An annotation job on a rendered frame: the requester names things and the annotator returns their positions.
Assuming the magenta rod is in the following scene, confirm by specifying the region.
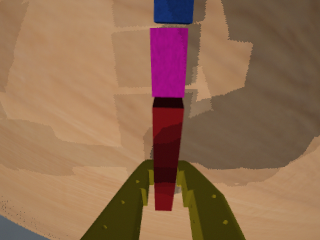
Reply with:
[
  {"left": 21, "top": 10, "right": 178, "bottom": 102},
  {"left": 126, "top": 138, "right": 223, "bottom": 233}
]
[{"left": 150, "top": 28, "right": 188, "bottom": 97}]

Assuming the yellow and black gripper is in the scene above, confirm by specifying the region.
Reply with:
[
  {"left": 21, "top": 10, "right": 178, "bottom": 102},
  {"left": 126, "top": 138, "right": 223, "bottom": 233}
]
[{"left": 80, "top": 159, "right": 246, "bottom": 240}]

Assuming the small blue cube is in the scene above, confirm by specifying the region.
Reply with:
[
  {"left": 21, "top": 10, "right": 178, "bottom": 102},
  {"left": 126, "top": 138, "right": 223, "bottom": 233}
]
[{"left": 154, "top": 0, "right": 194, "bottom": 25}]

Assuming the dark red rod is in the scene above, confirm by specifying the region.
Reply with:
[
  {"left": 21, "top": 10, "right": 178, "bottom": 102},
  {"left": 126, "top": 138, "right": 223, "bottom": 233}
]
[{"left": 152, "top": 97, "right": 184, "bottom": 211}]

